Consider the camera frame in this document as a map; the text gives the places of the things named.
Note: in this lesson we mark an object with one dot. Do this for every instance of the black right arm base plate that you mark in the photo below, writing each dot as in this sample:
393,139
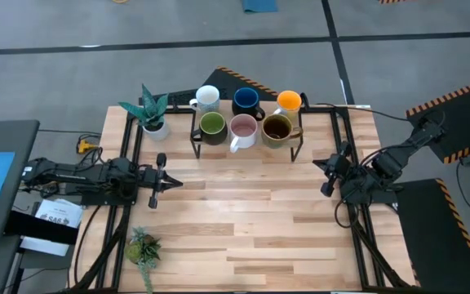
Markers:
386,197

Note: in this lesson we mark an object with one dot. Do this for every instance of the printed paper sheet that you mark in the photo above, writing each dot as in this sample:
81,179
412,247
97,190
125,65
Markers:
57,214

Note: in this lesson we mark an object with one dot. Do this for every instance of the white lattice patterned mug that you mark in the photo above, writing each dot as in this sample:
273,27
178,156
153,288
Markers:
207,98

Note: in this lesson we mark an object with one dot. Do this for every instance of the dark blue mug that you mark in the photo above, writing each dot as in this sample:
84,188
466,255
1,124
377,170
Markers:
246,101

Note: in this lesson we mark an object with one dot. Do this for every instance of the dark green mug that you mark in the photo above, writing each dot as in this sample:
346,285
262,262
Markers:
212,126

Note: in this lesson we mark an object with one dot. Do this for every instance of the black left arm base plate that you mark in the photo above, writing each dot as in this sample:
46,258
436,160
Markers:
104,201

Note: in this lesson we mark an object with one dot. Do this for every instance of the blue floor mat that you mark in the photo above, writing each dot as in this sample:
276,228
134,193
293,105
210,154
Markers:
259,5

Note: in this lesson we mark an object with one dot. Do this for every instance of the small succulent plant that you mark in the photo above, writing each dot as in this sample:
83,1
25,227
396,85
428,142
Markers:
142,250

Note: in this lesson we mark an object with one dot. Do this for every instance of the olive teal glazed mug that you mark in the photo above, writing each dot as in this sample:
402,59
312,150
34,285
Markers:
278,130

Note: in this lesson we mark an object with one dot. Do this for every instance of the yellow plug connector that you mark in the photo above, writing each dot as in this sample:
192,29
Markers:
85,145

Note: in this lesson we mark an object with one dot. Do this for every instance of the plain white paper sheet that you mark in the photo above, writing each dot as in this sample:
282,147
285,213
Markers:
43,246

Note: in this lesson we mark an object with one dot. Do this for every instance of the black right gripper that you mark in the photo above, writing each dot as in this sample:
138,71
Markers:
339,169

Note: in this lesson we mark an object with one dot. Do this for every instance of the grey desk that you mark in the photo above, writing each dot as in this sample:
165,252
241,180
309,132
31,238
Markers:
10,134

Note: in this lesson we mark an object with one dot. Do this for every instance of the snake plant in white pot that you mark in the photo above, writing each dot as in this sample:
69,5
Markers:
151,110

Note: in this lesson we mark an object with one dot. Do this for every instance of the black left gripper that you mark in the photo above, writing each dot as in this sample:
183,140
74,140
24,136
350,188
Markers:
153,181

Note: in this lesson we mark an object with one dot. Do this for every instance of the black aluminium table frame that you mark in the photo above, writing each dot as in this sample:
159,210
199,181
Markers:
336,126

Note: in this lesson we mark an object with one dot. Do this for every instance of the white mug pink inside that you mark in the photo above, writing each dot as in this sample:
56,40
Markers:
243,130

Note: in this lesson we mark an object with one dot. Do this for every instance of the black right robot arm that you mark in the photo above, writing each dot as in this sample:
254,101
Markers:
394,163

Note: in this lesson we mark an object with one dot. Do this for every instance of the yellow and white mug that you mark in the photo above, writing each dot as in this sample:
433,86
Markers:
289,101

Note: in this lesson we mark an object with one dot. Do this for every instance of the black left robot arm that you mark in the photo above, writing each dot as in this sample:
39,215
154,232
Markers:
76,175

